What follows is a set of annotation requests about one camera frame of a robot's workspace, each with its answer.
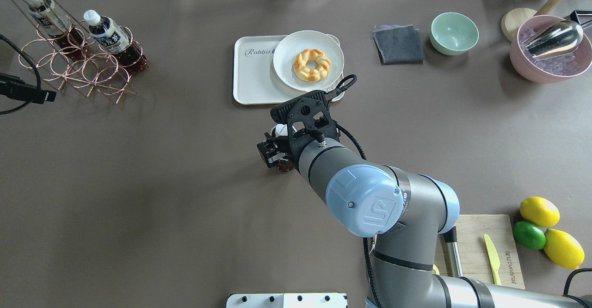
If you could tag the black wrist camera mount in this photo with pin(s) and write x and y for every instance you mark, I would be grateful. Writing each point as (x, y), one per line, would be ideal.
(311, 109)

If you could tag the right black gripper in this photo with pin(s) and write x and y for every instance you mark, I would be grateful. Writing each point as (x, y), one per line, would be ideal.
(269, 151)

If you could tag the copper wire bottle rack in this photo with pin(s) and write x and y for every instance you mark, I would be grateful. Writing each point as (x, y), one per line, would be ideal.
(99, 72)

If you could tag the tea bottle right of rack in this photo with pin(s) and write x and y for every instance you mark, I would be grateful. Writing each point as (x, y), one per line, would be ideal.
(58, 27)

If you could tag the wooden cutting board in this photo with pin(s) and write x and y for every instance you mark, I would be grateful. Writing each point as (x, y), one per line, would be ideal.
(473, 253)

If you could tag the yellow lemon lower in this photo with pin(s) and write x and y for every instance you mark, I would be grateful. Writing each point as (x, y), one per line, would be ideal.
(563, 249)

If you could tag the tea bottle of rack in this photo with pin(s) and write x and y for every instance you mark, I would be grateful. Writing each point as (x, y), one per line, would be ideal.
(58, 27)
(115, 40)

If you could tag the pink bowl with ice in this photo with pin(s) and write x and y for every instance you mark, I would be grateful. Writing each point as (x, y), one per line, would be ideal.
(550, 70)

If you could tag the grey folded cloth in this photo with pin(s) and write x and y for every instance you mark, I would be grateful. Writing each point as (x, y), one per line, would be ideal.
(398, 44)

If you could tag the yellow plastic knife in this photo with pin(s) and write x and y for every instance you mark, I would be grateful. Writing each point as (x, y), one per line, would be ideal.
(493, 259)

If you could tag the white serving tray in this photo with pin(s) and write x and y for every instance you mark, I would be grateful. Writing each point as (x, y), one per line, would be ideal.
(255, 81)

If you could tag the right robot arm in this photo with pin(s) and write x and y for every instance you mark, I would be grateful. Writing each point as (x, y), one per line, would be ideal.
(406, 212)

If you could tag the green lime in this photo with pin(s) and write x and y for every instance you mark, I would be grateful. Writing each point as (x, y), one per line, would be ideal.
(529, 235)

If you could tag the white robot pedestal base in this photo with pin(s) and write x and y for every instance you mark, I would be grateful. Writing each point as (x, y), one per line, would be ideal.
(288, 300)

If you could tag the yellow lemon upper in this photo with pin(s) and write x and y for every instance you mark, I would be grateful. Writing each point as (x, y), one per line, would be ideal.
(540, 211)

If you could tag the steel muddler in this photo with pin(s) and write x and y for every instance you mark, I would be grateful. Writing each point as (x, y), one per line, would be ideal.
(450, 239)

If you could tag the yellow lemon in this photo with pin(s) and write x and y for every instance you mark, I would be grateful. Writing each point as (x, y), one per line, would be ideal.
(563, 249)
(540, 211)

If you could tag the steel ice scoop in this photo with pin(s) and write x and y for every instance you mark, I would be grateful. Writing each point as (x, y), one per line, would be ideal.
(561, 38)

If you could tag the glazed donut bread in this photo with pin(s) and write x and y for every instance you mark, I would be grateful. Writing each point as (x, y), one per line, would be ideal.
(312, 65)

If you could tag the wooden round coaster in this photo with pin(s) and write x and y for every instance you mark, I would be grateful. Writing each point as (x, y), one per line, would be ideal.
(513, 19)

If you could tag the white round plate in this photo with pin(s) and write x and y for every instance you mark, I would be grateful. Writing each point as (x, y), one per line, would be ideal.
(296, 42)

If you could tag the tea bottle middle of rack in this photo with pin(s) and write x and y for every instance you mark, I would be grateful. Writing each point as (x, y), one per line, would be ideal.
(115, 40)

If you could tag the mint green bowl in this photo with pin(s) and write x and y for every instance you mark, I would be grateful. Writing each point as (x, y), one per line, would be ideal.
(453, 33)

